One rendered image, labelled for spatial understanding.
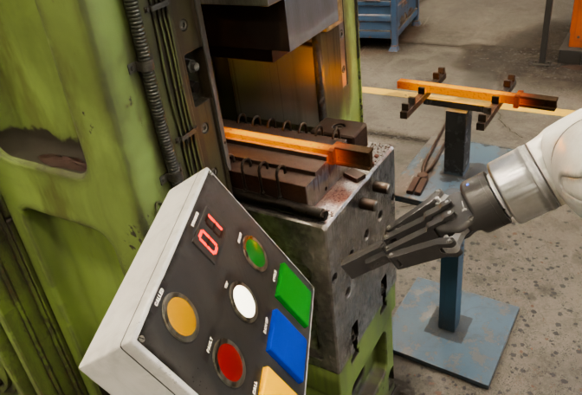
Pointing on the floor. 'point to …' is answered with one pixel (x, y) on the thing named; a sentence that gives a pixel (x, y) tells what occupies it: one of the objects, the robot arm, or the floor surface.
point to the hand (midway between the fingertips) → (366, 259)
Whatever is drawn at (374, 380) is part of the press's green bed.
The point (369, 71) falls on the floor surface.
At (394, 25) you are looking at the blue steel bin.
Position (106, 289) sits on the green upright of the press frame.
